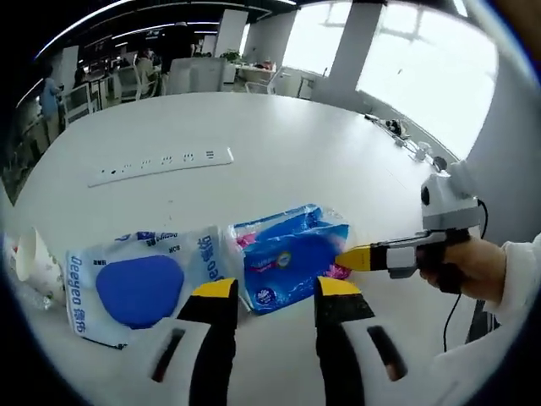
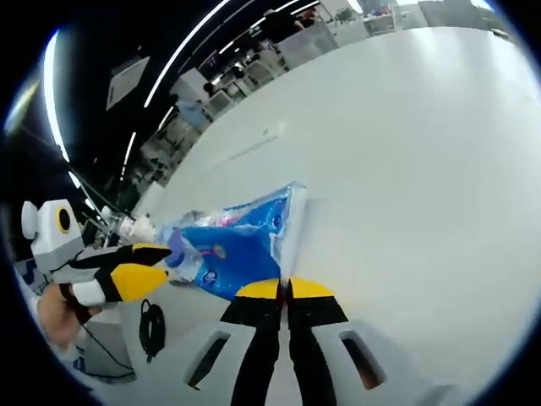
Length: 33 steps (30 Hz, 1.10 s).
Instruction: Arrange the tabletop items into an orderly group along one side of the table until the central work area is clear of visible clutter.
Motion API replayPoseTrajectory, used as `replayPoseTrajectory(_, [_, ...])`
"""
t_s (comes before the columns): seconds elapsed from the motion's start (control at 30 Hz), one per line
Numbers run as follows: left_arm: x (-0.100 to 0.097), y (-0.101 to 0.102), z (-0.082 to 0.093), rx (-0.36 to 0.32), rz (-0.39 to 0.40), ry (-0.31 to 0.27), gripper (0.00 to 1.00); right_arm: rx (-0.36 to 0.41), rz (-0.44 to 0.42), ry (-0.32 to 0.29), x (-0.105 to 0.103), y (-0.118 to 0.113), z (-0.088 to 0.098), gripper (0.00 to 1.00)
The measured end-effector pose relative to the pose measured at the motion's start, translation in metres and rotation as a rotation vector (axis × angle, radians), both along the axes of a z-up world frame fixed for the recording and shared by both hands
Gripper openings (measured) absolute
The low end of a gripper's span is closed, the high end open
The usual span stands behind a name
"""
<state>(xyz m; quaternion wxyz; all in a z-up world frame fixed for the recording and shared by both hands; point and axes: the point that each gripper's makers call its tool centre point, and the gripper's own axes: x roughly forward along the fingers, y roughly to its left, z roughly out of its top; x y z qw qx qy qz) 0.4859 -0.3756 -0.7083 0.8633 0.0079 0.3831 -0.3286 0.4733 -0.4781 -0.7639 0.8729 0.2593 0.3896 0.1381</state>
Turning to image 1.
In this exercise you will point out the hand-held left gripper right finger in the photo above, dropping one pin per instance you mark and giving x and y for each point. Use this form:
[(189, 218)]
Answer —
[(338, 330)]

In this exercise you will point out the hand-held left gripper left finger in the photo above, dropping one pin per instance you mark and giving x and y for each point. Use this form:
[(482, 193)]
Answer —
[(215, 321)]

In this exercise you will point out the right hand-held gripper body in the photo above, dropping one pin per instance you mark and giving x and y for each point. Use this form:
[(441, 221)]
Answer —
[(452, 203)]

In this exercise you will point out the white wipes pack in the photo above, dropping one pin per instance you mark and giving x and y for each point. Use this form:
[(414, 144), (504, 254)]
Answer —
[(139, 287)]

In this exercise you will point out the blue tissue pack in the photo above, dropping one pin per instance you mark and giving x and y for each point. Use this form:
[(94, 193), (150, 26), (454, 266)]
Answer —
[(291, 258)]

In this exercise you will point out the white paper cup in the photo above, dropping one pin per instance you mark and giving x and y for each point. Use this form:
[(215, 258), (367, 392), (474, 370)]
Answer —
[(36, 258)]

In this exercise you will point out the person's right hand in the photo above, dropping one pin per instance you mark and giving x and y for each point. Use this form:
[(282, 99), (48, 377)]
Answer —
[(482, 262)]

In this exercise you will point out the small white adapter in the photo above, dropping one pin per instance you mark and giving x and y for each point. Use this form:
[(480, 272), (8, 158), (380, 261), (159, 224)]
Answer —
[(418, 153)]

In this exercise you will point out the small black device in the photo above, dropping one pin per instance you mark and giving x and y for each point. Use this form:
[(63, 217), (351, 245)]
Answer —
[(392, 125)]

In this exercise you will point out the large window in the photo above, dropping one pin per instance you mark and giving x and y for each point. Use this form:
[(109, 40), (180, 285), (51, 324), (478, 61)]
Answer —
[(427, 80)]

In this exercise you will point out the person's white top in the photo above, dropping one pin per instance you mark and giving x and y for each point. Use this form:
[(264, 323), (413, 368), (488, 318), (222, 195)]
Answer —
[(490, 363)]

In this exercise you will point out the white power strip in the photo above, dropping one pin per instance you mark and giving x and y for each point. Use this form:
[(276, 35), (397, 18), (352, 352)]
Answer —
[(160, 167)]

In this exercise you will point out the narrow window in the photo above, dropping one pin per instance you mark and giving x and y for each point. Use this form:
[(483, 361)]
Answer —
[(315, 38)]

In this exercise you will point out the white cabinet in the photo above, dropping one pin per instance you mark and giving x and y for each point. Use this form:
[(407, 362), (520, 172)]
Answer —
[(196, 76)]

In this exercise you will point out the green plant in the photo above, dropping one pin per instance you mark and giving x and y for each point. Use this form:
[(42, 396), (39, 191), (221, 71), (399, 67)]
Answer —
[(230, 55)]

